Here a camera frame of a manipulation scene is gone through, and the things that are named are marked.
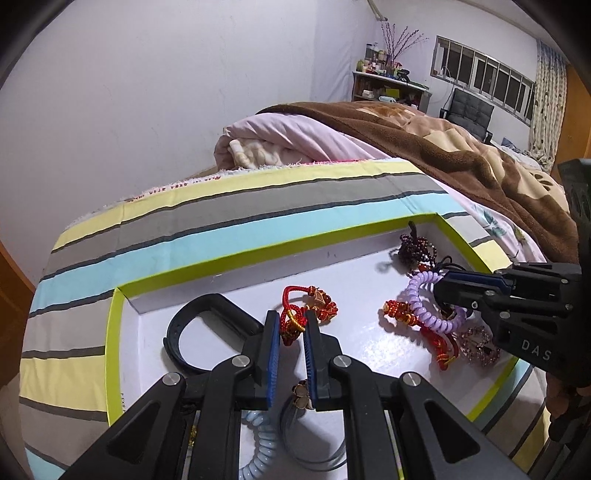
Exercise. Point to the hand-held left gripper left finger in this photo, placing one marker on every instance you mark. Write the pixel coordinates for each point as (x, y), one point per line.
(275, 355)

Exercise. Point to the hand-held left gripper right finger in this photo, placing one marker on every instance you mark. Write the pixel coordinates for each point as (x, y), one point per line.
(308, 360)

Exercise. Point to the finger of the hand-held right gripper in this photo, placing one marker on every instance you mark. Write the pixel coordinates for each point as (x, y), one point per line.
(461, 297)
(475, 278)

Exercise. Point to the green cardboard box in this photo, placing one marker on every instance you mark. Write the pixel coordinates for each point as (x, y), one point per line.
(351, 277)

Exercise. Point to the black wristband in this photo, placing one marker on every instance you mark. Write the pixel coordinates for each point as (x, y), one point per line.
(217, 304)

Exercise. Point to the brown patterned blanket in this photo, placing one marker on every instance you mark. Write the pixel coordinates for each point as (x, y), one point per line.
(438, 147)

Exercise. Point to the black chair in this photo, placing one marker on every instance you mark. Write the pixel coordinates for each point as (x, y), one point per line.
(468, 110)

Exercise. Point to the striped bed sheet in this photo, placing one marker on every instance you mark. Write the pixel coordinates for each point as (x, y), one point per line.
(161, 230)

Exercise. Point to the floral curtain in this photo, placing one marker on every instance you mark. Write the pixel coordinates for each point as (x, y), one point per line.
(549, 106)

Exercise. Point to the wooden cabinet panel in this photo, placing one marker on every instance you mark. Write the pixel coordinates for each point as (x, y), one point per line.
(577, 115)

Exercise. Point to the barred window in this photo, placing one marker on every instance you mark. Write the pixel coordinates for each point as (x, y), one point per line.
(485, 76)

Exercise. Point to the wooden shelf unit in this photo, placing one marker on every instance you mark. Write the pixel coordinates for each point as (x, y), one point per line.
(369, 87)

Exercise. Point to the pink quilt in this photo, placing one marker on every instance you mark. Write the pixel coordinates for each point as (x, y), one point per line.
(286, 131)

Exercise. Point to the group of jars and bottles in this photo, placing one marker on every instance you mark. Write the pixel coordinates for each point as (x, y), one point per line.
(376, 62)

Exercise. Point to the vase of purple branches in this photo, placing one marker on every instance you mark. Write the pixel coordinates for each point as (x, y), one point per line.
(399, 41)

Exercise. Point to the wooden door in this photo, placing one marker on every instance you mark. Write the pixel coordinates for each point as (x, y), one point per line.
(11, 277)

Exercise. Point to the white wall pipe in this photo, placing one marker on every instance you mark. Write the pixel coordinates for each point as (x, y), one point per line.
(377, 10)

